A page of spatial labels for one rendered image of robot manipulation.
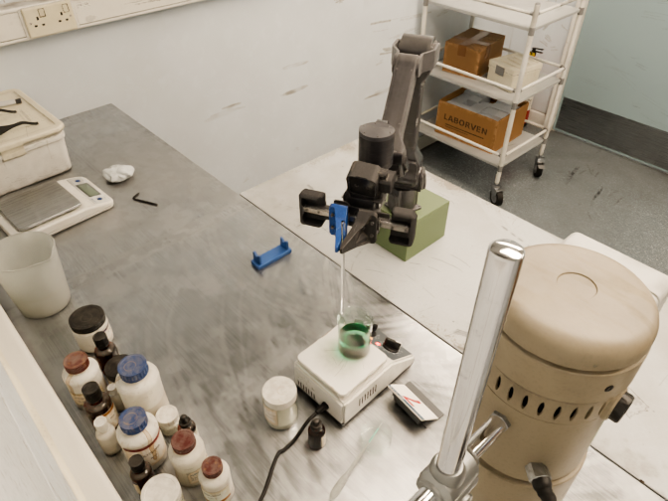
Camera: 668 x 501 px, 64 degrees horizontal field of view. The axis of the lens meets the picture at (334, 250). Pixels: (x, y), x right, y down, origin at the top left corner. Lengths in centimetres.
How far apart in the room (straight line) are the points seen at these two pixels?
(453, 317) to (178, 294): 61
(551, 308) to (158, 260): 111
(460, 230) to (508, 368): 107
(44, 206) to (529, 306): 137
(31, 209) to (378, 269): 90
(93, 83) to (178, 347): 123
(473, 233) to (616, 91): 250
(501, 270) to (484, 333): 4
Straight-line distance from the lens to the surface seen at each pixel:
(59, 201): 158
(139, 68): 220
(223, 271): 129
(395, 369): 102
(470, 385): 28
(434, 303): 121
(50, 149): 175
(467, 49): 310
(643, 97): 376
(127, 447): 94
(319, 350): 99
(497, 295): 24
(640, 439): 112
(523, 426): 40
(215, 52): 234
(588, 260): 39
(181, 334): 117
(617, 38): 375
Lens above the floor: 175
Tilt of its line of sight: 40 degrees down
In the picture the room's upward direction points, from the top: straight up
